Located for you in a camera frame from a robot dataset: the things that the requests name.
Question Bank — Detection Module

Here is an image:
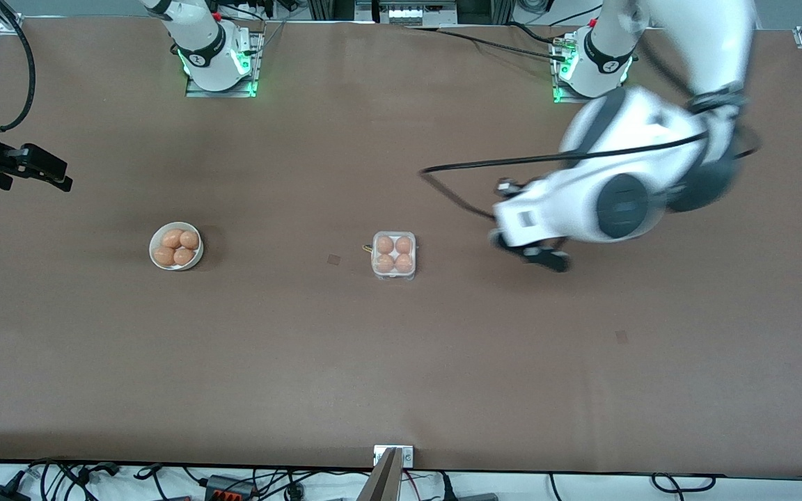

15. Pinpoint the small metal bracket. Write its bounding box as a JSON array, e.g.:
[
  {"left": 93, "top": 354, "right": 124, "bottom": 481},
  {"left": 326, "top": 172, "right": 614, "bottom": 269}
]
[{"left": 373, "top": 445, "right": 414, "bottom": 468}]

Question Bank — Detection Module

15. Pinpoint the clear plastic egg box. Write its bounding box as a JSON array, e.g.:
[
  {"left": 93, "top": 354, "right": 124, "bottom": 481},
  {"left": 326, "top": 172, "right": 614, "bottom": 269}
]
[{"left": 362, "top": 231, "right": 417, "bottom": 281}]

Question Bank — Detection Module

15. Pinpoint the black cable loop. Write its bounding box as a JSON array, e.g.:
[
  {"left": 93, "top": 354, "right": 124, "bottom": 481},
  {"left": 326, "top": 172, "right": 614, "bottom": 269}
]
[{"left": 652, "top": 473, "right": 716, "bottom": 492}]

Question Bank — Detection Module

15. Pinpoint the white round bowl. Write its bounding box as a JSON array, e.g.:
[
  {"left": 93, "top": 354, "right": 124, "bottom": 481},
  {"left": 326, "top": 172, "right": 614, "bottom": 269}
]
[{"left": 149, "top": 221, "right": 205, "bottom": 271}]

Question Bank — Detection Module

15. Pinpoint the grey camera mount bar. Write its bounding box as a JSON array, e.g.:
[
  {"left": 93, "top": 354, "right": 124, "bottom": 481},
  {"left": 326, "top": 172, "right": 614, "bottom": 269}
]
[{"left": 356, "top": 447, "right": 403, "bottom": 501}]

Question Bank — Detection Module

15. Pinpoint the thick black table cable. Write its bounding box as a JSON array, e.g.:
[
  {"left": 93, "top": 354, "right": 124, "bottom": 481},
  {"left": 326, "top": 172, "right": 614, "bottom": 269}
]
[{"left": 508, "top": 22, "right": 560, "bottom": 45}]

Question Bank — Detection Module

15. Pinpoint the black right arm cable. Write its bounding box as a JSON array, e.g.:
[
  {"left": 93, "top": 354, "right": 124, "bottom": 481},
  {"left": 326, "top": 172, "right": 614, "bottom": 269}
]
[{"left": 0, "top": 0, "right": 37, "bottom": 133}]

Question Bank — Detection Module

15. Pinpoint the black orange connector block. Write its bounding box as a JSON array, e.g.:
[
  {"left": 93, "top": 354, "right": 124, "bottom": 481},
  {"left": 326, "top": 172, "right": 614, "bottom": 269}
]
[{"left": 205, "top": 475, "right": 260, "bottom": 501}]

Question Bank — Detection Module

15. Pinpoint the brown table mat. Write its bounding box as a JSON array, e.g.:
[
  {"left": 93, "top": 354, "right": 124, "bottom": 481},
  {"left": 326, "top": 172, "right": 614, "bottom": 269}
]
[{"left": 0, "top": 15, "right": 802, "bottom": 481}]

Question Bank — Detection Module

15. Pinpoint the grey power strip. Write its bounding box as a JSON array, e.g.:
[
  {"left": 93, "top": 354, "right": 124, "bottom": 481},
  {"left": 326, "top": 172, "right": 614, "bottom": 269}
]
[{"left": 380, "top": 2, "right": 457, "bottom": 24}]

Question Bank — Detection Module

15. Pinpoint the long black table cable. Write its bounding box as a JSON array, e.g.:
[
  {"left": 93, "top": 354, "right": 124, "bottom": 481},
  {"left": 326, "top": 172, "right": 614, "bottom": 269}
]
[{"left": 401, "top": 25, "right": 569, "bottom": 62}]

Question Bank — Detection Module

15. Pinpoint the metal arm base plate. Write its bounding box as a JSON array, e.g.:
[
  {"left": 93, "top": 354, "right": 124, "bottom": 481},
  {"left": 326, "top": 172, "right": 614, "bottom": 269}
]
[
  {"left": 185, "top": 29, "right": 264, "bottom": 98},
  {"left": 552, "top": 35, "right": 627, "bottom": 105}
]

